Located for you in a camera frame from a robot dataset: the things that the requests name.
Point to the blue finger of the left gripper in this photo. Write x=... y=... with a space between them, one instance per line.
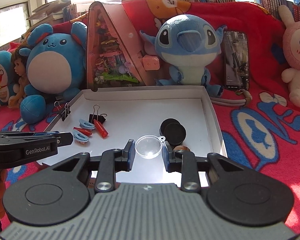
x=29 y=134
x=63 y=138

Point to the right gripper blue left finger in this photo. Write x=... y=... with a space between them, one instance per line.
x=109 y=163

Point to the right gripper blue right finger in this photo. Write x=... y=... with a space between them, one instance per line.
x=183 y=162

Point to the light blue duckbill hair clip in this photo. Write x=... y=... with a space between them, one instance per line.
x=80 y=137

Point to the brown acorn nut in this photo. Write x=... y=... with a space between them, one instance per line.
x=181 y=148

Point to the red plastic clip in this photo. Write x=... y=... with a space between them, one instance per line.
x=85 y=132
x=101 y=129

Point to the light blue oval hair clip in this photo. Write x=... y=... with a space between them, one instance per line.
x=86 y=125

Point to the clear plastic half sphere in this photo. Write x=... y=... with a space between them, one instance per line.
x=149 y=146

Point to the large black binder clip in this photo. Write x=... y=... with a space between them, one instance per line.
x=101 y=117

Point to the small black binder clip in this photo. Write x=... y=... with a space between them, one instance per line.
x=64 y=111

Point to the white cardboard box tray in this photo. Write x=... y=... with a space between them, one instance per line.
x=132 y=112

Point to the Doraemon plush toy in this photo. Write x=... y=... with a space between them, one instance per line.
x=8 y=88

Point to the brown haired doll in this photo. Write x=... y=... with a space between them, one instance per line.
x=20 y=77

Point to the blue round mouse plush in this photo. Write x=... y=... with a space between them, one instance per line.
x=55 y=68

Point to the red cartoon blanket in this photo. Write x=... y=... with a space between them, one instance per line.
x=265 y=134

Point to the pink triangular diorama house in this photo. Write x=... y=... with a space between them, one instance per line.
x=115 y=52

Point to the blue Stitch plush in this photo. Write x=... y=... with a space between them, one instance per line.
x=188 y=44

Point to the black smartphone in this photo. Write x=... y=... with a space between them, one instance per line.
x=236 y=59

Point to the pink bunny plush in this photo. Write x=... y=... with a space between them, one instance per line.
x=291 y=51

